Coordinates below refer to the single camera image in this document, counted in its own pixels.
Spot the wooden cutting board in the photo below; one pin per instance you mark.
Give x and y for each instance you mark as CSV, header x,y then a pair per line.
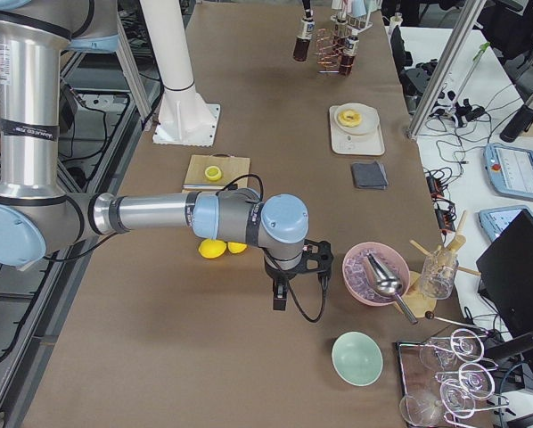
x,y
229,168

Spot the mint green bowl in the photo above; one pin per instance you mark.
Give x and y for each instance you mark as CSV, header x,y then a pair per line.
x,y
357,359

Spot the metal glass tray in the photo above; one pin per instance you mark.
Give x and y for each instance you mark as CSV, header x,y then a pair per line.
x,y
451,398

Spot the teach pendant tablet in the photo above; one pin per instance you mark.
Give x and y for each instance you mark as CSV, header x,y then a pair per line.
x,y
510,170

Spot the white round plate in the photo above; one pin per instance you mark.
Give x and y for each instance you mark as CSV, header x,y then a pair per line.
x,y
370,118

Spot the black thermos bottle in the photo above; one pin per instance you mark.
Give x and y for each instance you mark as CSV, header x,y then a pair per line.
x,y
520,122

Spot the clear glass mug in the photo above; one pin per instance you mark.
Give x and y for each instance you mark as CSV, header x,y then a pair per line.
x,y
438,274

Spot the copper wire bottle rack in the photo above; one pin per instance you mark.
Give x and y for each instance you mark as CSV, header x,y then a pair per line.
x,y
327,53

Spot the aluminium frame post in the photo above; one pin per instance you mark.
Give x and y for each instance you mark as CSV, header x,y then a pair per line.
x,y
453,47

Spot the whole yellow lemon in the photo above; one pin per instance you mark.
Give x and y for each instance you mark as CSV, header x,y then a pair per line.
x,y
211,248

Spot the round wooden stand base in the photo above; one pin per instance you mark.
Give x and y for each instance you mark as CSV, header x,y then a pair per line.
x,y
416,300

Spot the grey folded cloth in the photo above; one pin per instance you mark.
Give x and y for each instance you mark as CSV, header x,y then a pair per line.
x,y
369,175

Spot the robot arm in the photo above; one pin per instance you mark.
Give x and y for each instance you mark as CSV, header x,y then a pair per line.
x,y
38,218

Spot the half lemon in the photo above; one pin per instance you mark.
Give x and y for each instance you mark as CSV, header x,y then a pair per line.
x,y
213,173

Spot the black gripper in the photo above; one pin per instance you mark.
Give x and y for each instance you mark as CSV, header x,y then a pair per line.
x,y
276,276

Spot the metal ice scoop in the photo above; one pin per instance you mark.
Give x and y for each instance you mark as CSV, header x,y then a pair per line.
x,y
385,283

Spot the glazed donut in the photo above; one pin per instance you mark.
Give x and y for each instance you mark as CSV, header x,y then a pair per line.
x,y
349,118

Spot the pink ice bowl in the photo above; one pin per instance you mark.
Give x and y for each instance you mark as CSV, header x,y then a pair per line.
x,y
355,277

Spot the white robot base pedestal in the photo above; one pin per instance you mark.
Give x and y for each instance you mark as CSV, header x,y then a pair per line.
x,y
184,116

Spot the cream bunny tray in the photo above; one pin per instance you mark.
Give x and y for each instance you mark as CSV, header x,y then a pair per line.
x,y
347,144

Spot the black monitor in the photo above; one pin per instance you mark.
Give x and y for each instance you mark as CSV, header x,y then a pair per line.
x,y
506,268

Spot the tea bottle white cap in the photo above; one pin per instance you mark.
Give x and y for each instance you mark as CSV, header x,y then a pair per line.
x,y
306,29

